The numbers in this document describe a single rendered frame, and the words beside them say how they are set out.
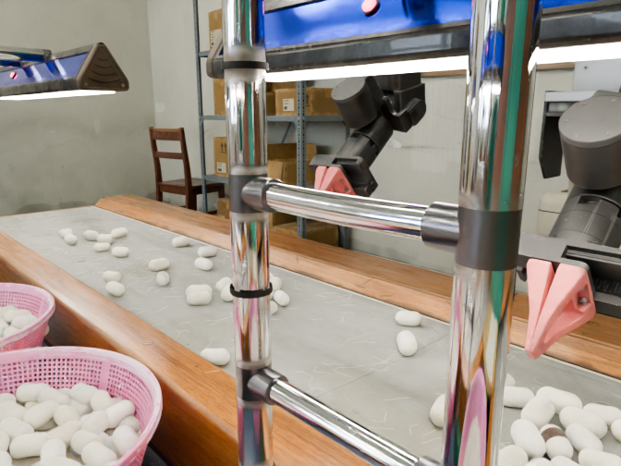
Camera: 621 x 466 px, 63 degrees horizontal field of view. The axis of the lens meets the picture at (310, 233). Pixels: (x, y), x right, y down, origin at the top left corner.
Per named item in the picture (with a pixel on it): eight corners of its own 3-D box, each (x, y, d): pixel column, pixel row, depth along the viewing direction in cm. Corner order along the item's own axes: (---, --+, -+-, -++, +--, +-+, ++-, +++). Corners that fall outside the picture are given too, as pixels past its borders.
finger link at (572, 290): (552, 344, 38) (594, 249, 41) (466, 317, 43) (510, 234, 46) (566, 384, 42) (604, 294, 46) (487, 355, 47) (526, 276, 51)
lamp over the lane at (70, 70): (20, 99, 126) (17, 68, 124) (130, 91, 82) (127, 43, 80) (-17, 98, 120) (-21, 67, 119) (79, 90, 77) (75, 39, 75)
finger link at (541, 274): (586, 355, 36) (627, 254, 40) (493, 325, 41) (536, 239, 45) (598, 396, 41) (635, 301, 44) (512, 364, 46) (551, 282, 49)
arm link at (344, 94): (430, 111, 83) (392, 104, 90) (407, 52, 76) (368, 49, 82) (383, 160, 81) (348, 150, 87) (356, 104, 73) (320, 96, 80)
